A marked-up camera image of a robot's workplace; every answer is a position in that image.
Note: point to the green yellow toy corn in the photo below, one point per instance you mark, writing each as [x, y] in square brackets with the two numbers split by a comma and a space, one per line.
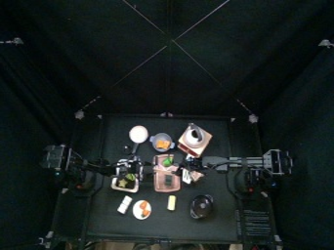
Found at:
[167, 161]

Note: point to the orange food on plate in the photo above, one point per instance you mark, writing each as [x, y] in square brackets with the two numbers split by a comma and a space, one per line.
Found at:
[145, 210]

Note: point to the light green toy vegetable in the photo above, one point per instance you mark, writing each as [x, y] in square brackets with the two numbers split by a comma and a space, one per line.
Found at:
[123, 183]

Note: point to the white round plate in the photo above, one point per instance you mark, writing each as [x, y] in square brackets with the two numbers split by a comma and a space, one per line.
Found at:
[137, 213]

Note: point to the black toy pot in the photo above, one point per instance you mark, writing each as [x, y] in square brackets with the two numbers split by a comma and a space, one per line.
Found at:
[200, 206]

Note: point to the pink rectangular tray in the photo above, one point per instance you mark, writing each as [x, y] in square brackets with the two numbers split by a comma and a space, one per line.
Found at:
[165, 187]

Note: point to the beige toy piece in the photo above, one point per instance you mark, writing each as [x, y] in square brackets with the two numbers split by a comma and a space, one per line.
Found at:
[196, 176]

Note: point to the orange toy food piece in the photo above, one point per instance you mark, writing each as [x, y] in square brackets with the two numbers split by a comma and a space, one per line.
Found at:
[163, 144]

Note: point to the white rectangular tray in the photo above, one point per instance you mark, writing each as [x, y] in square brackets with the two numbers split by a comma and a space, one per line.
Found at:
[125, 188]

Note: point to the dark green toy piece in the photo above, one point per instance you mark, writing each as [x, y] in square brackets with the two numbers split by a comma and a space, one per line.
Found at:
[167, 180]

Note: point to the yellow block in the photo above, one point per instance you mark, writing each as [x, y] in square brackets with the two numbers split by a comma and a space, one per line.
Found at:
[171, 202]

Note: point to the white card dark marks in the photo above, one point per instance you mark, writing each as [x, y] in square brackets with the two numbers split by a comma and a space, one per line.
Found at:
[185, 177]

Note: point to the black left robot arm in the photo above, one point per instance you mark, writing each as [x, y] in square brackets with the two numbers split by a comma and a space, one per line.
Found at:
[65, 159]

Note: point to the white frame clip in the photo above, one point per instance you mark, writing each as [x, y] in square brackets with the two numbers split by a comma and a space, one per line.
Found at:
[79, 114]
[324, 43]
[169, 114]
[161, 114]
[16, 41]
[252, 117]

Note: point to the white toy kettle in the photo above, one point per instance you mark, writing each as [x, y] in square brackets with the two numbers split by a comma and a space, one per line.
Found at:
[194, 136]

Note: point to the grey blue bowl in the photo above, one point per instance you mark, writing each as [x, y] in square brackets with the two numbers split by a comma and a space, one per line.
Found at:
[161, 142]

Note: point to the white ribbed block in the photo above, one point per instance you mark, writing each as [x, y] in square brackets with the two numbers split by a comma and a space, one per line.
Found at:
[124, 204]

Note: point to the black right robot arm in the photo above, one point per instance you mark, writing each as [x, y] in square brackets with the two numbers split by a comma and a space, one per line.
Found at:
[260, 161]

